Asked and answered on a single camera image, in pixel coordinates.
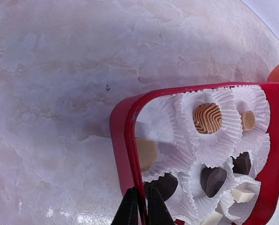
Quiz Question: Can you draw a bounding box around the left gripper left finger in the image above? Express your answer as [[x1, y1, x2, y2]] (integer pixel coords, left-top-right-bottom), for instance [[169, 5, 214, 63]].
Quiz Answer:
[[111, 187, 138, 225]]

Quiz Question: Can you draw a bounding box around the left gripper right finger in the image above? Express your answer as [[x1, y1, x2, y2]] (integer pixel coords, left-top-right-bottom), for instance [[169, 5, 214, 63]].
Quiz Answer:
[[147, 187, 175, 225]]

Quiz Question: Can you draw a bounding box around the dark brown chocolate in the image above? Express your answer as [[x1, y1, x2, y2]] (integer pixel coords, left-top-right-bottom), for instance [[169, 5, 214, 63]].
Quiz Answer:
[[143, 173, 178, 202]]

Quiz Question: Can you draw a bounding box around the white rectangular chocolate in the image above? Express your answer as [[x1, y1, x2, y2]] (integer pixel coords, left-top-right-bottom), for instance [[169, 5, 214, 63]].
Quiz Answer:
[[200, 210, 223, 225]]

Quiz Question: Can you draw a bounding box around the white oval chocolate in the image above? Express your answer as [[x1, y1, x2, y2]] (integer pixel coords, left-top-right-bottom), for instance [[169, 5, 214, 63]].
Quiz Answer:
[[135, 138, 158, 172]]

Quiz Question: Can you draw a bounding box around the dark heart chocolate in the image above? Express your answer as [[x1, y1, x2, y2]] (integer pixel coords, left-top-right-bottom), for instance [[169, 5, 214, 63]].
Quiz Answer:
[[200, 167, 227, 198]]

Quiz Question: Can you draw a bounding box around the red chocolate box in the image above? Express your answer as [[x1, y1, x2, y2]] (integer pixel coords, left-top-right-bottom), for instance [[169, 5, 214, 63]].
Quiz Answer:
[[110, 82, 279, 225]]

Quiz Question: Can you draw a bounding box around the white square chocolate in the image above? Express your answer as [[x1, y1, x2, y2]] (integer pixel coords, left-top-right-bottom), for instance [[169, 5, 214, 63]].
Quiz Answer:
[[231, 188, 255, 203]]

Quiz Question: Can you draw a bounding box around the dark square chocolate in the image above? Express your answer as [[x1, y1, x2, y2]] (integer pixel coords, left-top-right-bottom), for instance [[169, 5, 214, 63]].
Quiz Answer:
[[232, 152, 251, 175]]

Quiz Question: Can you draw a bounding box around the tan ridged square chocolate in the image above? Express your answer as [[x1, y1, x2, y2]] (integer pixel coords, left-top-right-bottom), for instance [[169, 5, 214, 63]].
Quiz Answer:
[[193, 103, 222, 135]]

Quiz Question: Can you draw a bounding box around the tan round chocolate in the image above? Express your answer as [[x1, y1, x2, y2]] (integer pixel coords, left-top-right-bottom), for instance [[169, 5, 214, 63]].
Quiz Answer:
[[241, 111, 256, 131]]

